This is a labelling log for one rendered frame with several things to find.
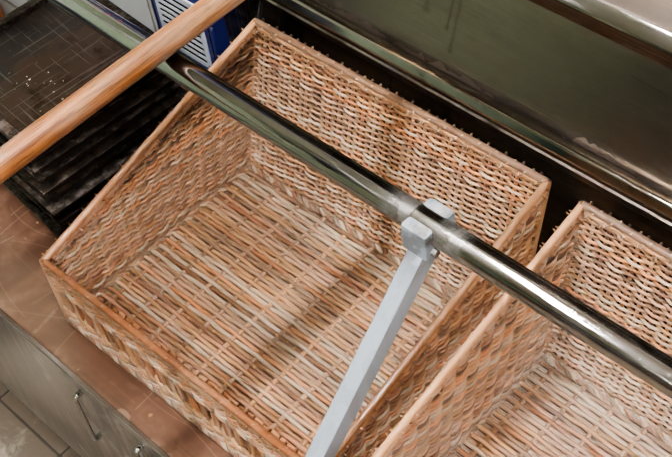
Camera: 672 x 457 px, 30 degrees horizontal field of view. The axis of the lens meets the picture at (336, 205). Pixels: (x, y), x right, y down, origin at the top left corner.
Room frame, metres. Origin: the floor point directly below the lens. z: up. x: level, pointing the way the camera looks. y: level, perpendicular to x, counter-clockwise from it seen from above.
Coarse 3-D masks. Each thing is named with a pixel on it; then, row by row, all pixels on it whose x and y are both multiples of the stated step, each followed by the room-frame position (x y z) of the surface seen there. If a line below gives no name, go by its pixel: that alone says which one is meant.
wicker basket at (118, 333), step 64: (256, 64) 1.45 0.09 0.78; (320, 64) 1.36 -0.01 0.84; (192, 128) 1.36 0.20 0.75; (320, 128) 1.33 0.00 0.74; (384, 128) 1.25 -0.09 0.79; (448, 128) 1.18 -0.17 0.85; (128, 192) 1.27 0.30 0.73; (192, 192) 1.34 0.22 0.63; (256, 192) 1.35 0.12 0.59; (320, 192) 1.30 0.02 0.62; (448, 192) 1.15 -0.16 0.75; (512, 192) 1.08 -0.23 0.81; (64, 256) 1.18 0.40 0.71; (128, 256) 1.24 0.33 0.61; (192, 256) 1.25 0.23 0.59; (256, 256) 1.22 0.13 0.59; (320, 256) 1.20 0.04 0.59; (384, 256) 1.19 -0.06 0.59; (448, 256) 1.12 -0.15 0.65; (512, 256) 1.00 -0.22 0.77; (128, 320) 1.14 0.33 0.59; (192, 320) 1.12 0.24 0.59; (256, 320) 1.10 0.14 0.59; (320, 320) 1.09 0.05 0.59; (448, 320) 0.91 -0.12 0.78; (192, 384) 0.92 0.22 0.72; (256, 384) 0.99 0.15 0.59; (320, 384) 0.98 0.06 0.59; (384, 384) 0.84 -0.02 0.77; (256, 448) 0.89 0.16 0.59
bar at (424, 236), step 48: (48, 0) 1.20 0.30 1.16; (240, 96) 0.96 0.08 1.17; (288, 144) 0.89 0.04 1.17; (384, 192) 0.80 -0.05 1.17; (432, 240) 0.74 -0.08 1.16; (480, 240) 0.72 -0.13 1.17; (528, 288) 0.66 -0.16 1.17; (384, 336) 0.70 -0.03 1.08; (576, 336) 0.61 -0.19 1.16; (624, 336) 0.59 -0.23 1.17; (336, 432) 0.65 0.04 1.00
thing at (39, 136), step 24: (216, 0) 1.09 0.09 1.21; (240, 0) 1.10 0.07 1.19; (168, 24) 1.06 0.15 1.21; (192, 24) 1.06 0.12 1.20; (144, 48) 1.03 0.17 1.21; (168, 48) 1.03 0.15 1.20; (120, 72) 1.00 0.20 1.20; (144, 72) 1.01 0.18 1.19; (72, 96) 0.97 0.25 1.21; (96, 96) 0.97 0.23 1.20; (48, 120) 0.94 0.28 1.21; (72, 120) 0.94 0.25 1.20; (24, 144) 0.91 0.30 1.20; (48, 144) 0.92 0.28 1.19; (0, 168) 0.89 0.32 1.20
